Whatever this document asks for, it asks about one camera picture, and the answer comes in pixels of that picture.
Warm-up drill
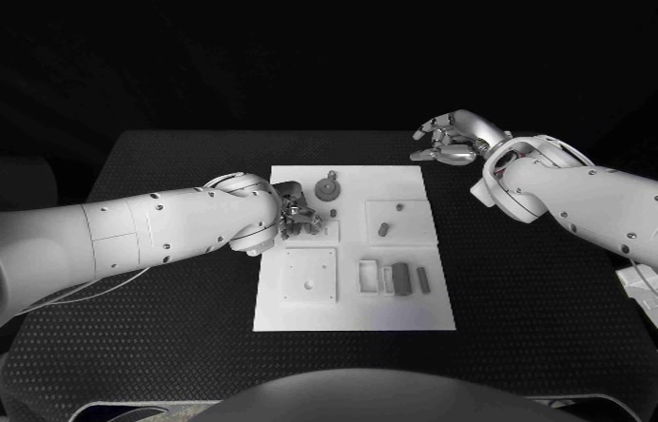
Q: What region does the white task board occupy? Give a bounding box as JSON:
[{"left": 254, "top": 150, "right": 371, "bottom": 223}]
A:
[{"left": 251, "top": 164, "right": 457, "bottom": 333}]

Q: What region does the grey gear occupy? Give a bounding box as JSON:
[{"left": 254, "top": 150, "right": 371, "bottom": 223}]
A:
[{"left": 314, "top": 177, "right": 343, "bottom": 202}]

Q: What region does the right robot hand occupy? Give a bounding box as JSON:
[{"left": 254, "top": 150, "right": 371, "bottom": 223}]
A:
[{"left": 408, "top": 108, "right": 513, "bottom": 166}]

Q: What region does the white cable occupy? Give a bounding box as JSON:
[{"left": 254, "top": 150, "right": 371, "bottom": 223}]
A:
[
  {"left": 30, "top": 278, "right": 98, "bottom": 306},
  {"left": 18, "top": 266, "right": 151, "bottom": 315}
]

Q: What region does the thick grey cylinder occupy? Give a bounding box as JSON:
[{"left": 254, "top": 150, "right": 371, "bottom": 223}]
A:
[{"left": 391, "top": 261, "right": 414, "bottom": 297}]

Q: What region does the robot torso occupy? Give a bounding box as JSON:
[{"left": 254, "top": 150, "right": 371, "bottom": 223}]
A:
[{"left": 186, "top": 368, "right": 588, "bottom": 422}]

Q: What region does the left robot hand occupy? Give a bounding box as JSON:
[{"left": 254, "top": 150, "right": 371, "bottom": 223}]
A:
[{"left": 271, "top": 180, "right": 326, "bottom": 241}]

